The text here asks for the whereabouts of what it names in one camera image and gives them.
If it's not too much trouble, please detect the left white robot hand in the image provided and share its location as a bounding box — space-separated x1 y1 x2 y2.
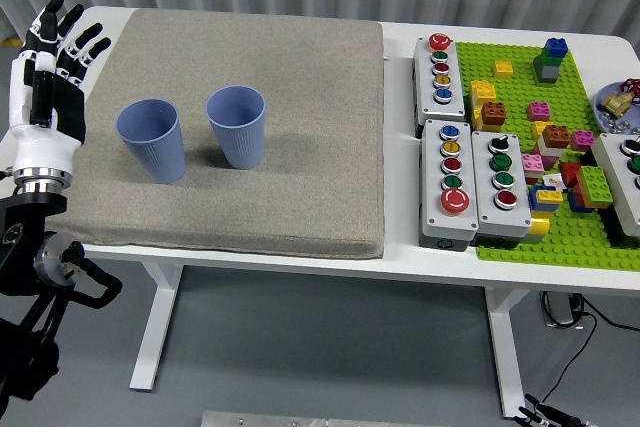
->
8 0 112 173

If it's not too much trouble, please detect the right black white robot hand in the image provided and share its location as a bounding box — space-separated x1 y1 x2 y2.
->
517 393 586 427

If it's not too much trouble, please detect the blue ribbed plastic cup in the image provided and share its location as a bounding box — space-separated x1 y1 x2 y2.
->
115 99 187 185
205 85 266 171

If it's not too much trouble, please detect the grey power strip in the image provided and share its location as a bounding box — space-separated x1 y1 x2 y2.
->
538 289 584 328

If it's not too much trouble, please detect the grey box with black selector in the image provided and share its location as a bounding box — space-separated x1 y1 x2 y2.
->
471 130 533 248

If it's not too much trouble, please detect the blue toy brick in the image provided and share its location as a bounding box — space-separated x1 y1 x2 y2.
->
528 183 561 213
543 37 570 59

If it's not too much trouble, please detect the large green toy brick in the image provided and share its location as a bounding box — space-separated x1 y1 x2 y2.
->
575 165 615 207

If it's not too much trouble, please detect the grey five-button control box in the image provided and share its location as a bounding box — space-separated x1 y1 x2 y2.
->
411 33 468 139
418 119 480 250

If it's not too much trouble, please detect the red toy brick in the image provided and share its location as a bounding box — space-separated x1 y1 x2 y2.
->
558 161 584 189

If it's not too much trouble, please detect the cream button control box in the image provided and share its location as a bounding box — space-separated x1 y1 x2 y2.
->
589 132 640 239

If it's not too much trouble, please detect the grey-brown fabric mat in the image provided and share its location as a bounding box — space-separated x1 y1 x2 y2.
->
44 7 385 259

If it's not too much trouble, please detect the white toy brick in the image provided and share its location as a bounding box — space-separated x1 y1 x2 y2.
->
532 139 564 161

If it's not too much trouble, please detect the brown toy brick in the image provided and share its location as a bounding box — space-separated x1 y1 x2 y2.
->
480 101 508 127
542 125 571 149

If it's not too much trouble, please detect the white table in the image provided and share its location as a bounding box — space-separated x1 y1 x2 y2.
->
0 5 640 419

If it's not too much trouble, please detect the pale blue dish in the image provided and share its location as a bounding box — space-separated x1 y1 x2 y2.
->
593 82 640 134

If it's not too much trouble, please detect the brass pipe fitting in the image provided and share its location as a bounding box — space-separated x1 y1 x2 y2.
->
599 91 632 116

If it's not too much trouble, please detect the green studded baseplate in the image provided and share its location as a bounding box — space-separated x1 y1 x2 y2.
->
454 41 640 272

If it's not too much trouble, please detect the grey toy brick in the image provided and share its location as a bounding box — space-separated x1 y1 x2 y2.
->
532 57 560 85

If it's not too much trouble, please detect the black power cable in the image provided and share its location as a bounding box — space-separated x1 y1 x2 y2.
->
529 291 640 411

